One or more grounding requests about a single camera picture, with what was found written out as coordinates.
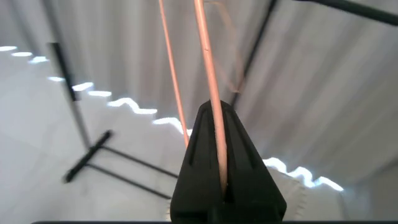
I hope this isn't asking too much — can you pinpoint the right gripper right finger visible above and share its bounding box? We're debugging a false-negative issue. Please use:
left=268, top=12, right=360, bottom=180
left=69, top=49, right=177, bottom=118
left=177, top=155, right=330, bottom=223
left=220, top=100, right=287, bottom=223

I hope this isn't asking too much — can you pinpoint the pink clothes hanger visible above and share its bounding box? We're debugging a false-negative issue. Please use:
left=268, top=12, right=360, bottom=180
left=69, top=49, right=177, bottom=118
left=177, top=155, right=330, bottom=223
left=203, top=0, right=246, bottom=94
left=157, top=0, right=229, bottom=195

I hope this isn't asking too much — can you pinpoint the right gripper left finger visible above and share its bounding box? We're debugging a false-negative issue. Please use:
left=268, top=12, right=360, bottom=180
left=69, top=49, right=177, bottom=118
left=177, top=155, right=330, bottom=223
left=170, top=100, right=224, bottom=223

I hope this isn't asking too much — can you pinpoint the black clothes rack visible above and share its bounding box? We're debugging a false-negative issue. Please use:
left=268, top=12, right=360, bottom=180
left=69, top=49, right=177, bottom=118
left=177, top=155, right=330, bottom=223
left=46, top=0, right=398, bottom=200

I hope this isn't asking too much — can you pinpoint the white curtain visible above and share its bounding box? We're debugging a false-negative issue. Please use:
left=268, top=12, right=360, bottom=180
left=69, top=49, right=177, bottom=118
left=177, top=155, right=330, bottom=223
left=0, top=0, right=398, bottom=190

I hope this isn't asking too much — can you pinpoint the white laundry basket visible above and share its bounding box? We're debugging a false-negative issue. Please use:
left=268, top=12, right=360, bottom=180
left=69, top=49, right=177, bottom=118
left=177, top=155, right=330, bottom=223
left=166, top=167, right=309, bottom=223

